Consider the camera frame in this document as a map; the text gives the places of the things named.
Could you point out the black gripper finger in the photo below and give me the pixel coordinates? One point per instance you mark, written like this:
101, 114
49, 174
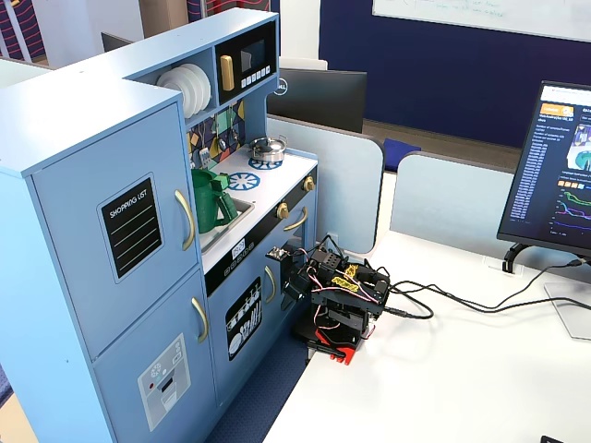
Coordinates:
286, 297
299, 286

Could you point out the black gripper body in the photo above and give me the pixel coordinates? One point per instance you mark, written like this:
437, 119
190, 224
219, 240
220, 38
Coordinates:
292, 282

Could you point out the green round bowl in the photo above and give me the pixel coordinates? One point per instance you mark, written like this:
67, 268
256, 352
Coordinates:
228, 203

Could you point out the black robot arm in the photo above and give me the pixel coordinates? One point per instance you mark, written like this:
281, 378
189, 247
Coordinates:
351, 318

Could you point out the red robot base clamp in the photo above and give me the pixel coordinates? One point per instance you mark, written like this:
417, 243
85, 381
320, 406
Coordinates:
346, 355

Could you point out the steel pot lid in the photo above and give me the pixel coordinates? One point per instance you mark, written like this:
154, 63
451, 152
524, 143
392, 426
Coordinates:
265, 145

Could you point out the gold stove knob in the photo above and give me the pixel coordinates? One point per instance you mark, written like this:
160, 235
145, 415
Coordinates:
282, 210
308, 184

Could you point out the steel toy sink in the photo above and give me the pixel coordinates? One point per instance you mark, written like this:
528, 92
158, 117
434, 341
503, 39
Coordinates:
221, 233

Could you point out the light blue desk partition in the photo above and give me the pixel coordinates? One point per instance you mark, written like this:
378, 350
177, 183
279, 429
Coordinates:
452, 198
346, 184

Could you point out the green plastic pitcher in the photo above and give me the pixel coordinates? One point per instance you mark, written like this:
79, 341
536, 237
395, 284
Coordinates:
203, 207

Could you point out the steel toy pot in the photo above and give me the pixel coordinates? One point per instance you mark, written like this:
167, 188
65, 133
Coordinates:
268, 156

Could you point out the steel slotted spatula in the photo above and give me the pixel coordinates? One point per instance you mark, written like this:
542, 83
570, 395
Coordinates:
204, 159

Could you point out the steel ladle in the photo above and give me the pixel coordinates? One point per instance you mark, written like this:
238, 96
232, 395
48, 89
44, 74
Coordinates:
222, 144

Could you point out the steel hanging utensil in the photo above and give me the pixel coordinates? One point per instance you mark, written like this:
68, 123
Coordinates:
235, 134

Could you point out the blue chair seat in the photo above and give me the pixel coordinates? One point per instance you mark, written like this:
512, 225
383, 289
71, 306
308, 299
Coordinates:
399, 152

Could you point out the black Dell monitor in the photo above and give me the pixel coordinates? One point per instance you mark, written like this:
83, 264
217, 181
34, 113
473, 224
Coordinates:
323, 101

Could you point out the white toy plate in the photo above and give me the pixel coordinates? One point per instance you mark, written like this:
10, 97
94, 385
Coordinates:
192, 102
206, 92
168, 82

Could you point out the black toy microwave door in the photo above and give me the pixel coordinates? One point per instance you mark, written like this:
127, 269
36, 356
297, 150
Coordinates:
270, 46

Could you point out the monitor with lit screen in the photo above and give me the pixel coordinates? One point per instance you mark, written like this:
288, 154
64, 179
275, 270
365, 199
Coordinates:
531, 184

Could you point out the blue wooden toy kitchen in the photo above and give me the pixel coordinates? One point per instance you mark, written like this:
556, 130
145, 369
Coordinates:
69, 138

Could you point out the monitor stand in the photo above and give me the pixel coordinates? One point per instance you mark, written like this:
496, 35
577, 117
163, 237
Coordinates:
572, 314

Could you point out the small black object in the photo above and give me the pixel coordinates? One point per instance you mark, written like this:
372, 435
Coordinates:
551, 439

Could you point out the whiteboard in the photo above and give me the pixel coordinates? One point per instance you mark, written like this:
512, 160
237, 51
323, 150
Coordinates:
461, 14

